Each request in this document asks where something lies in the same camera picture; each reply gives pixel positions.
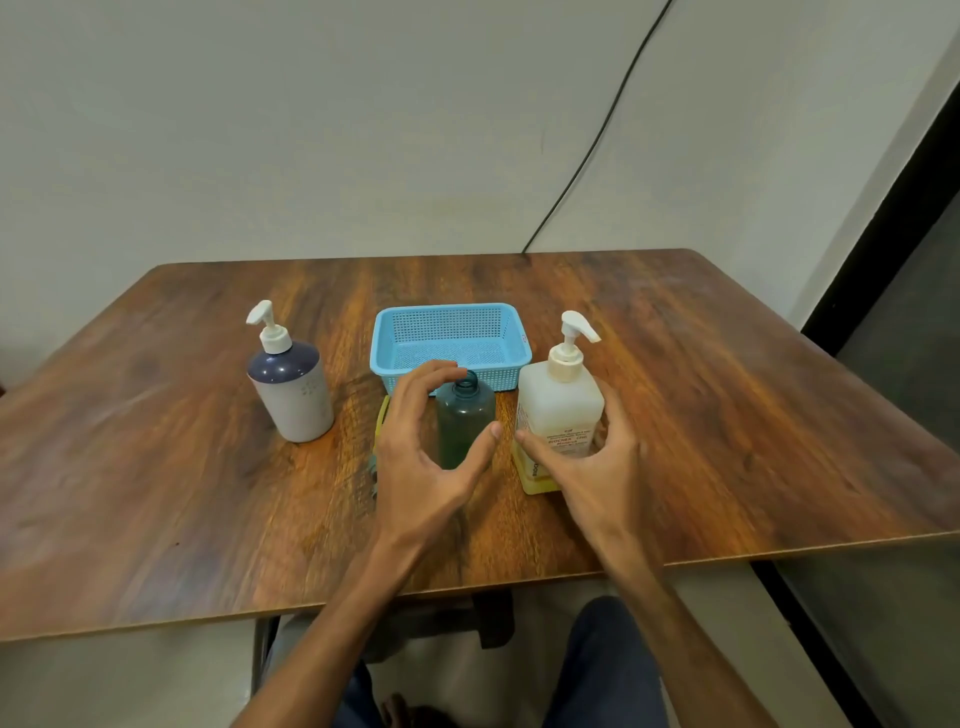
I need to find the person's right hand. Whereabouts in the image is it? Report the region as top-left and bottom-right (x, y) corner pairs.
(513, 381), (655, 576)

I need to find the person's left hand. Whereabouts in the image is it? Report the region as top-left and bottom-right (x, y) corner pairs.
(372, 360), (503, 565)

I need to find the person's right forearm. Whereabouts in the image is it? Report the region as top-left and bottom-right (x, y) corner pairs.
(600, 551), (779, 728)

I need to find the person's left forearm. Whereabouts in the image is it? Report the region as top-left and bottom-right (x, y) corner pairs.
(231, 540), (433, 728)

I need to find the dark green open bottle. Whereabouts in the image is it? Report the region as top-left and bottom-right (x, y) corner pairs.
(434, 371), (498, 473)

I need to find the clear yellow pump bottle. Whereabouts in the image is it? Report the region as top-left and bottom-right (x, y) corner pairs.
(511, 310), (606, 497)

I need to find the blue plastic mesh basket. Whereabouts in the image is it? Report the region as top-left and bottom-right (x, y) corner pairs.
(369, 303), (534, 397)

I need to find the yellow green sponge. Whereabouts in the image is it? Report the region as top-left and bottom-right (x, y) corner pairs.
(370, 394), (393, 498)

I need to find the white navy pump bottle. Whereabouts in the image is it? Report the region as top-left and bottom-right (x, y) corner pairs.
(245, 300), (336, 444)

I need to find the person's right leg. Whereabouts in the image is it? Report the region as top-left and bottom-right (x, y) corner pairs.
(561, 596), (670, 728)

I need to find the dark table frame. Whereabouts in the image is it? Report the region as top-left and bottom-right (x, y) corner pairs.
(251, 589), (519, 695)

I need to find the black cable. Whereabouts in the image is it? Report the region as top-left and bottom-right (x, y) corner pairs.
(521, 0), (675, 255)

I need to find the black door frame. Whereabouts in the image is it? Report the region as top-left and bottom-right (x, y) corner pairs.
(750, 82), (960, 728)

